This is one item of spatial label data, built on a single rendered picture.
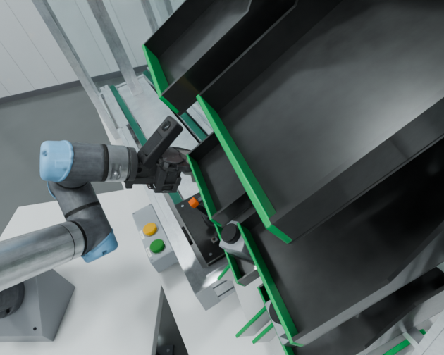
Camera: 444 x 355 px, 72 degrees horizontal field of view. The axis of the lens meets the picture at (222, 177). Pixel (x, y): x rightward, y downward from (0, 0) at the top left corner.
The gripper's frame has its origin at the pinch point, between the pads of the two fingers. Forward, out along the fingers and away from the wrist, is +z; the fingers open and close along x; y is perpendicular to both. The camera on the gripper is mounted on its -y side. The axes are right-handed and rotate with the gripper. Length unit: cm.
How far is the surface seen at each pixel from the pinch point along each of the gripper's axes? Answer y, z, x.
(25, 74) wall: 128, -37, -443
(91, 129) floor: 124, 25, -275
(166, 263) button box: 32.6, -4.1, 1.9
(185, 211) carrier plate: 22.2, 2.6, -7.4
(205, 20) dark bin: -29.3, -22.8, 23.7
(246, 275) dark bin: 1.0, -10.0, 32.8
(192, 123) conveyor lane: 12, 21, -52
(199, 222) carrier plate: 21.2, 3.9, -1.1
